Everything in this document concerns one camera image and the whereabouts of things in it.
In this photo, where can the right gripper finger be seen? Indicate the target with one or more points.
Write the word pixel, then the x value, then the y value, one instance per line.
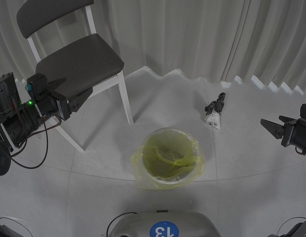
pixel 274 129
pixel 286 120

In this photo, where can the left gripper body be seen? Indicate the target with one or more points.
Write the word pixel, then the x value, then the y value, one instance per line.
pixel 61 107

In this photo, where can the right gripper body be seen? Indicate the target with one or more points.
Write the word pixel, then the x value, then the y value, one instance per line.
pixel 297 133

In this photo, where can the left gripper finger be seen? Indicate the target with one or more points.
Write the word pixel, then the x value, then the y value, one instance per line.
pixel 77 101
pixel 56 84

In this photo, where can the black plastic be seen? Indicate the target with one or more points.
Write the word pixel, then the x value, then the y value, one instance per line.
pixel 217 105

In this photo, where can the yellow plastic bag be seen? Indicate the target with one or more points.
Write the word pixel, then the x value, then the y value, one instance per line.
pixel 167 157

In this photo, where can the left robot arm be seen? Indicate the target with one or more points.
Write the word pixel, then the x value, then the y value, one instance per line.
pixel 7 95

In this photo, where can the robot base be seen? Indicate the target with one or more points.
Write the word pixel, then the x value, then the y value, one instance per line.
pixel 162 223

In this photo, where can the white trash bin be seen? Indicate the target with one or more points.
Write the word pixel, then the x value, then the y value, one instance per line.
pixel 171 130

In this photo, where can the grey white chair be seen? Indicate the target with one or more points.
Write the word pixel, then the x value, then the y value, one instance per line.
pixel 81 58

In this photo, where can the clear printed wrapper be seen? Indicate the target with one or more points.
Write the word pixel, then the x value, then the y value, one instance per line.
pixel 213 122

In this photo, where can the white curtain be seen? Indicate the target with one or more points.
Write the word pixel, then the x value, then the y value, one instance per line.
pixel 155 21
pixel 278 33

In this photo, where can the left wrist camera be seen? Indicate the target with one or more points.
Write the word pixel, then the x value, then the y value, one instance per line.
pixel 37 85

